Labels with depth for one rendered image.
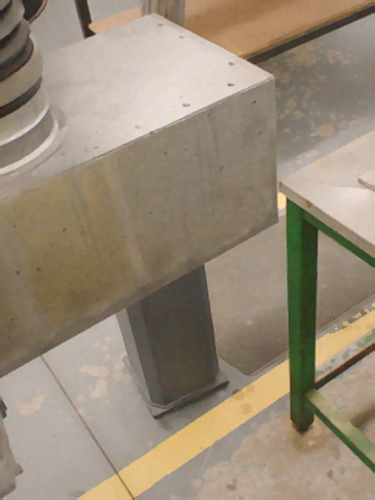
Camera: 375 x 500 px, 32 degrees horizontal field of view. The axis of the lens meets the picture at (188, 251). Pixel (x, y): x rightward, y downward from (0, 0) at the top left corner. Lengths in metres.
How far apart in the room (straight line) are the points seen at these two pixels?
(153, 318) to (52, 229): 1.38
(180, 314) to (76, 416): 0.56
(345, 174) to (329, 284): 1.09
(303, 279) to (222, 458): 0.72
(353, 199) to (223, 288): 1.19
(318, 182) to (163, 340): 0.74
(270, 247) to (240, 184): 2.08
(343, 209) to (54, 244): 0.92
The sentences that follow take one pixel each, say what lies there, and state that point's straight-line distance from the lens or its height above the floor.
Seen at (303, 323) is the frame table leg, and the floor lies 0.52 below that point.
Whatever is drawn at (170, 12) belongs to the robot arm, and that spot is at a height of 1.17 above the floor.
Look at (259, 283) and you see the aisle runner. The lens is 2.45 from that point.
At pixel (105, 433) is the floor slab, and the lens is 2.14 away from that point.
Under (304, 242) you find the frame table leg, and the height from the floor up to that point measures 0.79.
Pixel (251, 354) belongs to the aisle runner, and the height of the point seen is 0.00.
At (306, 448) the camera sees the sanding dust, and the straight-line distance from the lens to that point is 2.04.
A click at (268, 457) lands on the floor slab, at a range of 2.02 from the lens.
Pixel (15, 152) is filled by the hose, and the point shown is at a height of 1.54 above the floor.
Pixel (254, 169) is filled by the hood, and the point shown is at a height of 1.45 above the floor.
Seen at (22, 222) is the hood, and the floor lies 1.51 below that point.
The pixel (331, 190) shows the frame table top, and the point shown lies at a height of 0.93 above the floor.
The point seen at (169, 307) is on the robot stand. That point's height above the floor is 0.45.
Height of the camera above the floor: 1.76
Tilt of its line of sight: 42 degrees down
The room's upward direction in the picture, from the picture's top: 9 degrees counter-clockwise
